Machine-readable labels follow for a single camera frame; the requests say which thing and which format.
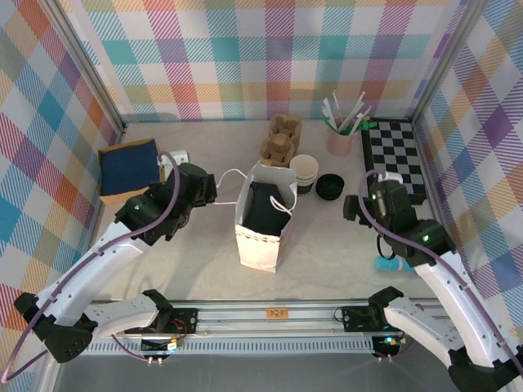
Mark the white paper gift bag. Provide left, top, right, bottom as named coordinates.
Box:
left=216, top=160, right=299, bottom=274

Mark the stack of black lids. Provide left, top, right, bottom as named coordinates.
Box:
left=315, top=173, right=346, bottom=202

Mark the black grey checkerboard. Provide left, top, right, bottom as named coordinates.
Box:
left=361, top=118, right=427, bottom=207

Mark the teal plastic tube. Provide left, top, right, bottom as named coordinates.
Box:
left=375, top=256, right=414, bottom=275

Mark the navy blue cloth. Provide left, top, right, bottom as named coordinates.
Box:
left=101, top=140, right=160, bottom=197

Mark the stack of paper cups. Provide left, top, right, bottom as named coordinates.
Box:
left=289, top=154, right=320, bottom=196

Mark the pink holder cup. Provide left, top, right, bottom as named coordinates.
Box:
left=326, top=122, right=356, bottom=156

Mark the brown cardboard box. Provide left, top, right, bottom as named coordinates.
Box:
left=97, top=138, right=161, bottom=207

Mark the brown pulp cup carrier stack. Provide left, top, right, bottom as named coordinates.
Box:
left=259, top=114, right=303, bottom=167

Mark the green stirrer with loop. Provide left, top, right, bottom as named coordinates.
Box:
left=350, top=116, right=379, bottom=136

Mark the short white wrapped straw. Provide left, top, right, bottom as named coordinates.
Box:
left=353, top=105, right=372, bottom=131

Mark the flat white straw wrapper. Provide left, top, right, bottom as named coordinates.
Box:
left=321, top=97, right=336, bottom=130

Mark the long white wrapped straw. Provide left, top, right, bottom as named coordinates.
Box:
left=345, top=92, right=365, bottom=134

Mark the small black controller board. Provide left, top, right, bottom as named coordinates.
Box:
left=372, top=334, right=404, bottom=353
left=140, top=337, right=186, bottom=355

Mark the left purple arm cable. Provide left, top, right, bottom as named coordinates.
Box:
left=0, top=150, right=181, bottom=381

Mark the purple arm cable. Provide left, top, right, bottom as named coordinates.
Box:
left=0, top=150, right=181, bottom=381
left=358, top=169, right=516, bottom=364

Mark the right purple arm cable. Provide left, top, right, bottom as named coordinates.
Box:
left=358, top=169, right=516, bottom=364

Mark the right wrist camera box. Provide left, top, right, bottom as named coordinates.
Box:
left=374, top=171, right=405, bottom=185

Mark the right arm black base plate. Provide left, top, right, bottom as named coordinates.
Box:
left=341, top=304, right=393, bottom=332

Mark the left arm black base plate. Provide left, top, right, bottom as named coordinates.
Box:
left=141, top=308, right=200, bottom=336

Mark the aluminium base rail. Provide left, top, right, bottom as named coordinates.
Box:
left=81, top=300, right=450, bottom=339

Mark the grey slotted cable duct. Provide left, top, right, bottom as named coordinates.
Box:
left=87, top=336, right=377, bottom=357

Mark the aluminium frame post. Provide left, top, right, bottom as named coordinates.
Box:
left=40, top=0, right=127, bottom=138
left=409, top=0, right=485, bottom=123

